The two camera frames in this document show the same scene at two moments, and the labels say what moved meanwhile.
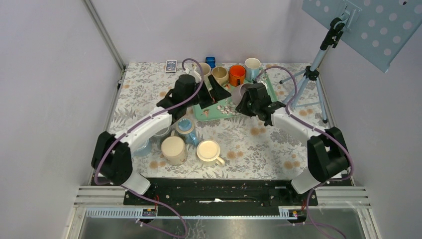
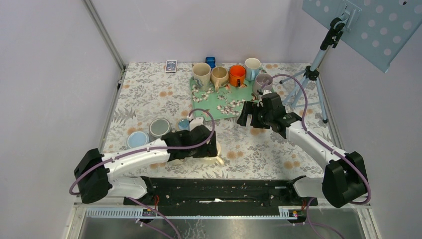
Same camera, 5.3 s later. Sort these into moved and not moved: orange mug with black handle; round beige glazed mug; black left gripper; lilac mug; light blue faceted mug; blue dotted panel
Moved: black left gripper; lilac mug
Not moved: orange mug with black handle; blue dotted panel; round beige glazed mug; light blue faceted mug
